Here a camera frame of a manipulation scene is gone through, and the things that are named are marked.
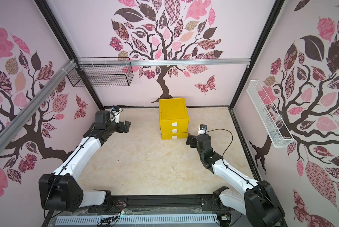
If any yellow bottom drawer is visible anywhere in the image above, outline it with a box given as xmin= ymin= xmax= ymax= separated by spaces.
xmin=161 ymin=132 xmax=187 ymax=140

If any yellow top drawer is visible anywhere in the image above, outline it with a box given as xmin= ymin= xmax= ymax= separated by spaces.
xmin=160 ymin=118 xmax=189 ymax=131

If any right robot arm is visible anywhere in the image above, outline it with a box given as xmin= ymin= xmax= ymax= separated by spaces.
xmin=186 ymin=134 xmax=287 ymax=227

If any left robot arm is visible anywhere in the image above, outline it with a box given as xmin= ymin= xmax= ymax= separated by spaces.
xmin=39 ymin=106 xmax=131 ymax=212

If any yellow plastic drawer cabinet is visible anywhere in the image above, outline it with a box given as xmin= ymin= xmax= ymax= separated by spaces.
xmin=159 ymin=97 xmax=189 ymax=140

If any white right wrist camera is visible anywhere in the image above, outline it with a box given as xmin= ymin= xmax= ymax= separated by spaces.
xmin=197 ymin=124 xmax=207 ymax=135

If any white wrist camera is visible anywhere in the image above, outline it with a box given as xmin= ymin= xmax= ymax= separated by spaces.
xmin=197 ymin=124 xmax=207 ymax=135
xmin=111 ymin=106 xmax=123 ymax=123

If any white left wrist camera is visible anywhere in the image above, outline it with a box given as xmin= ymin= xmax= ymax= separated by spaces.
xmin=111 ymin=106 xmax=123 ymax=123

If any black wire basket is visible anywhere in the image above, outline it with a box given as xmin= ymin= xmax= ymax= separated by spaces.
xmin=66 ymin=57 xmax=134 ymax=87

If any white slotted cable duct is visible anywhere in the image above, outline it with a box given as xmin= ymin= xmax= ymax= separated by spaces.
xmin=54 ymin=214 xmax=219 ymax=227

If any white wire shelf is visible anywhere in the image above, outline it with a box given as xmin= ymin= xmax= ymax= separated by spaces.
xmin=246 ymin=80 xmax=295 ymax=148

